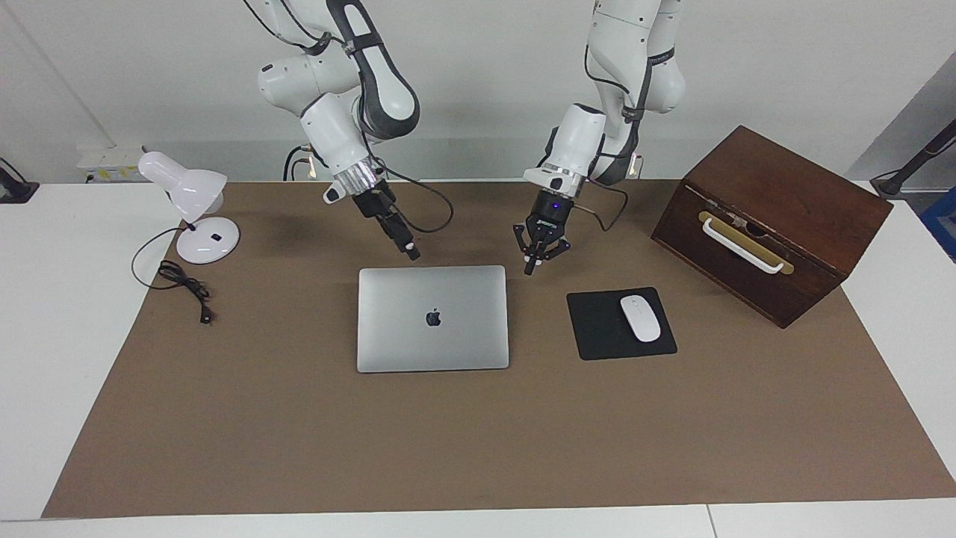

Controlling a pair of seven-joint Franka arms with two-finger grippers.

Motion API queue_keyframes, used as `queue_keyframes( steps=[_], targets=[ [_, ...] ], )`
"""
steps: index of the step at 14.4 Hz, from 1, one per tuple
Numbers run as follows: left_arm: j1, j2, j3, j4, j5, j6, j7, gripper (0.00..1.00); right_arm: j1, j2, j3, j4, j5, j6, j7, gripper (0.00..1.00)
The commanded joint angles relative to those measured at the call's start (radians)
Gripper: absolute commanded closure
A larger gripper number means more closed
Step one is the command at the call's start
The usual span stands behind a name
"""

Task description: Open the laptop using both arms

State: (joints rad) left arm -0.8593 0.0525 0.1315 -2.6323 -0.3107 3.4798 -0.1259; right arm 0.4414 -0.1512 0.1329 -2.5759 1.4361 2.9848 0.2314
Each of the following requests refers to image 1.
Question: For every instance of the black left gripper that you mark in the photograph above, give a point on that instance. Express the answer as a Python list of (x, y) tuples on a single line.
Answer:
[(551, 213)]

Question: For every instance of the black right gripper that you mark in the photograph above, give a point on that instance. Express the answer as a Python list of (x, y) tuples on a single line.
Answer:
[(377, 203)]

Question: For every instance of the silver laptop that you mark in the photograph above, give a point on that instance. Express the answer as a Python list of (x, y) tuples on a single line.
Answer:
[(418, 344)]

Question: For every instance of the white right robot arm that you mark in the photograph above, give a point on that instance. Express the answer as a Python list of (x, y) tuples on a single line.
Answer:
[(328, 127)]

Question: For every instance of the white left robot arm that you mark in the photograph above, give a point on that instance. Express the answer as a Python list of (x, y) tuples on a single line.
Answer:
[(627, 45)]

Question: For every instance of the black mouse pad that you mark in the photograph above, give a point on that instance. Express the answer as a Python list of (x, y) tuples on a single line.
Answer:
[(597, 329)]

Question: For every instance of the white computer mouse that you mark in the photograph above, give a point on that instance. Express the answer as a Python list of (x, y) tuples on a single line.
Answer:
[(641, 320)]

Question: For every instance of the brown table mat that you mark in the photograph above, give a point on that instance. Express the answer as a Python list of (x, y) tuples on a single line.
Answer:
[(448, 448)]

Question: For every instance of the white desk lamp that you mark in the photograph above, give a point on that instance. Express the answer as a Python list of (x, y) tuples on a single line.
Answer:
[(187, 187)]

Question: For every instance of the dark wooden box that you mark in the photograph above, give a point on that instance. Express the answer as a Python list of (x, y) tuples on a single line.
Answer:
[(821, 202)]

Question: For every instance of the black angled stand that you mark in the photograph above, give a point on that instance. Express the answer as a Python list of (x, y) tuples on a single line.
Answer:
[(907, 168)]

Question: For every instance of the black stand base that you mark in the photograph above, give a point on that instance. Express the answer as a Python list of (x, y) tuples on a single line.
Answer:
[(15, 190)]

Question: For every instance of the blue crate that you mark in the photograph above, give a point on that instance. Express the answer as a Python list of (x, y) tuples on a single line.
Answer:
[(942, 224)]

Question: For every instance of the white wall power strip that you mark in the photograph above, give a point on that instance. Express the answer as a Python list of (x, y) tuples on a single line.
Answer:
[(108, 161)]

